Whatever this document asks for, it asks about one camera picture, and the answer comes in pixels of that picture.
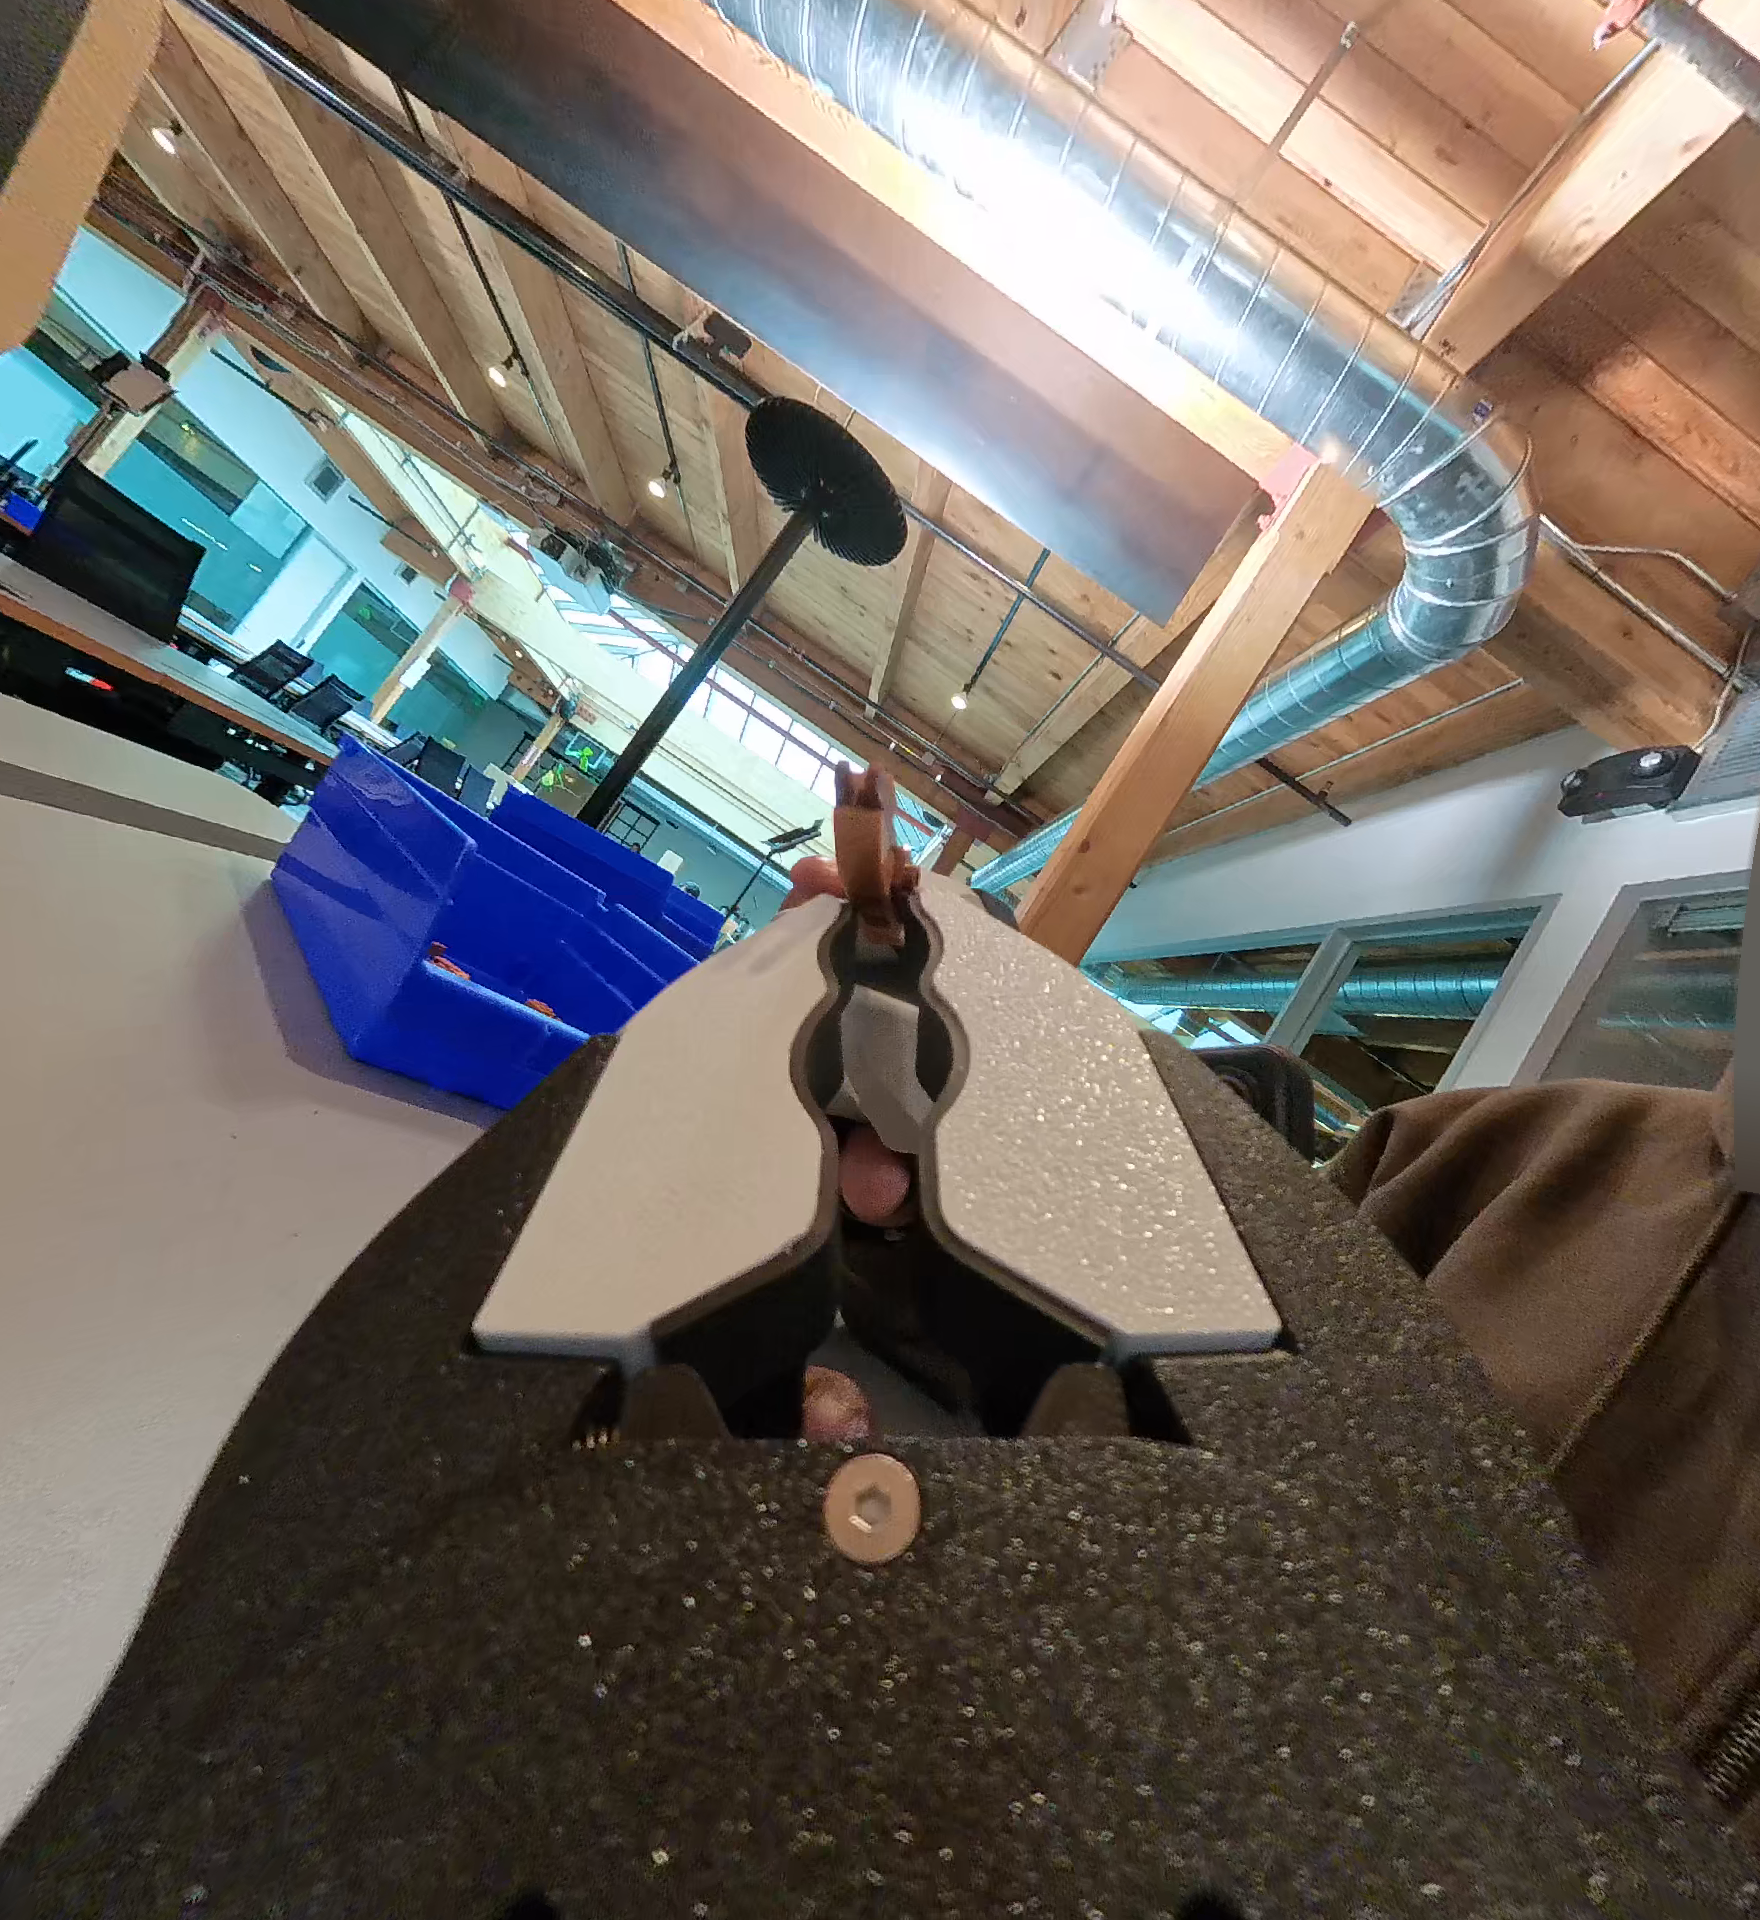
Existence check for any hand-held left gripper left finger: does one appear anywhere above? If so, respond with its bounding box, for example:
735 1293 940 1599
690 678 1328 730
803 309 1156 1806
474 896 842 1368

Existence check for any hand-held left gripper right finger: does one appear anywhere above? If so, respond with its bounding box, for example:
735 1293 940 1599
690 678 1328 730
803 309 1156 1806
910 877 1290 1358

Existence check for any blue plastic bin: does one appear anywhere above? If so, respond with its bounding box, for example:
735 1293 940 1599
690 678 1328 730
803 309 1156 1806
269 736 737 1120

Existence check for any brown brick assembly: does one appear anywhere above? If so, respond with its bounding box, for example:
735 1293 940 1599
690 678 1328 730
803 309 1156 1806
833 764 921 964

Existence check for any grey desk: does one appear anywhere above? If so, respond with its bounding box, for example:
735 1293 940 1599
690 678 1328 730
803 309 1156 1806
0 663 611 1920

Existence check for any person's dark jacket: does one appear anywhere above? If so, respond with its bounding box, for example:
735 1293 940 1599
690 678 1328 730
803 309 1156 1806
1326 1076 1760 1898

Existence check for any black pole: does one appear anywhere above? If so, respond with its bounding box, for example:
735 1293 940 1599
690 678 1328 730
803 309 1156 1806
575 396 912 834

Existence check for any black office chair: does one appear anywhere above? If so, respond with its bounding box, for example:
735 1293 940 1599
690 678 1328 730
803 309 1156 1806
229 638 372 738

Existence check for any wooden office table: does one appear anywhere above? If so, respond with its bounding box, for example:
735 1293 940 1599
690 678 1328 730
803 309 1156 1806
0 507 342 807

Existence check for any black computer monitor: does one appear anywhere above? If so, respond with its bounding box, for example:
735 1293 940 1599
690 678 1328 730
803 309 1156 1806
6 461 212 651

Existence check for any wooden post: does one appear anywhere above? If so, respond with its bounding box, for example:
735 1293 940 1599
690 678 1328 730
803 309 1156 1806
1010 452 1386 969

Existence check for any silver ventilation duct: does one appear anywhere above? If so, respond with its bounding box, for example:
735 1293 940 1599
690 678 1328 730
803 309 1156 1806
701 3 1542 896

